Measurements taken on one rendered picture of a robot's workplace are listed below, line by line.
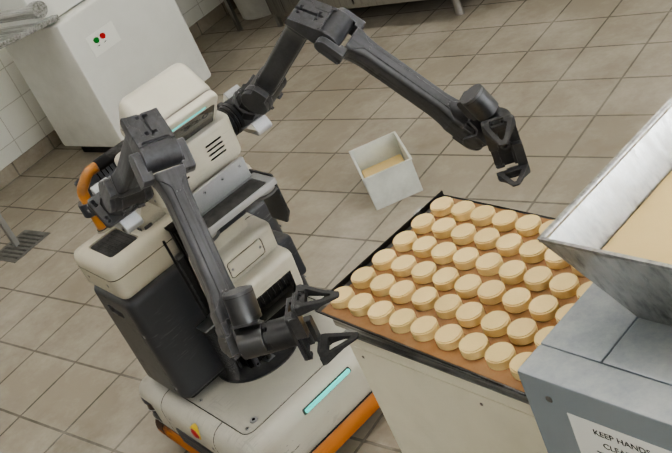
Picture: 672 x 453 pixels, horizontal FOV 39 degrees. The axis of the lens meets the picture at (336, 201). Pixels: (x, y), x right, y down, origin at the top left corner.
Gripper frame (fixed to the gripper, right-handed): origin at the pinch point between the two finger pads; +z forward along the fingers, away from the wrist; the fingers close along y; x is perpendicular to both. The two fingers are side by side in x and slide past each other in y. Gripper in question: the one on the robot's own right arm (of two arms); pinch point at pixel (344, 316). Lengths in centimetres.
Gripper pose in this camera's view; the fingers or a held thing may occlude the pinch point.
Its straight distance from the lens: 166.5
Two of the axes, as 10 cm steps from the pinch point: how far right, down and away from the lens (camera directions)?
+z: 9.3, -2.9, -2.1
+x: 0.3, -5.3, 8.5
